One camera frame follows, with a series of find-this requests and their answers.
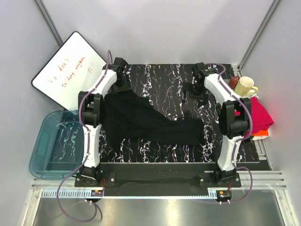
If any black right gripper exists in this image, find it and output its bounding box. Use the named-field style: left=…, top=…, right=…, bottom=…
left=181, top=82, right=208, bottom=108

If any black t-shirt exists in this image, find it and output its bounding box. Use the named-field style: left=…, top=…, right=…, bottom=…
left=102, top=90, right=205, bottom=147

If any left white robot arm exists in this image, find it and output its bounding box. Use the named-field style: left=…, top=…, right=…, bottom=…
left=78, top=57, right=132, bottom=186

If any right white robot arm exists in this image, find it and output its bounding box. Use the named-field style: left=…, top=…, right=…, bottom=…
left=182, top=62, right=253, bottom=187

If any dark green folded t-shirt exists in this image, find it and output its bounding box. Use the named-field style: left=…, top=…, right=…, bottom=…
left=215, top=105, right=222, bottom=116

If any brown small cup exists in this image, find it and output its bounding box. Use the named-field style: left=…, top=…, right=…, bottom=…
left=229, top=76, right=240, bottom=89

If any yellow ceramic mug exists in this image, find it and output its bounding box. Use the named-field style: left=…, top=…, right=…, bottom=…
left=234, top=76, right=258, bottom=97

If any white dry-erase board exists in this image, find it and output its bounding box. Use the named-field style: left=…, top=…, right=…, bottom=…
left=32, top=32, right=106, bottom=111

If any magenta folded t-shirt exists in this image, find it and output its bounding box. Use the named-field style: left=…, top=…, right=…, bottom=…
left=250, top=97, right=274, bottom=133

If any orange folded t-shirt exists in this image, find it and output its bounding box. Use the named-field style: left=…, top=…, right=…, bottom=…
left=249, top=130, right=270, bottom=140

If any teal translucent plastic bin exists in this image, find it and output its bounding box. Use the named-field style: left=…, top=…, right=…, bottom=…
left=29, top=110, right=84, bottom=180

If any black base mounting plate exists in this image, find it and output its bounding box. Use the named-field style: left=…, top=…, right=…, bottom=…
left=75, top=163, right=241, bottom=198

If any right orange connector box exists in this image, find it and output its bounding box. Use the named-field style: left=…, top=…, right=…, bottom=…
left=218, top=190, right=232, bottom=198

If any orange connector box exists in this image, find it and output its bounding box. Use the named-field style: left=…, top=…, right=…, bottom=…
left=91, top=190, right=103, bottom=197
left=218, top=190, right=232, bottom=198

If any left orange connector box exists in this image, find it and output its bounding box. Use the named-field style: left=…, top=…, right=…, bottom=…
left=91, top=190, right=103, bottom=197

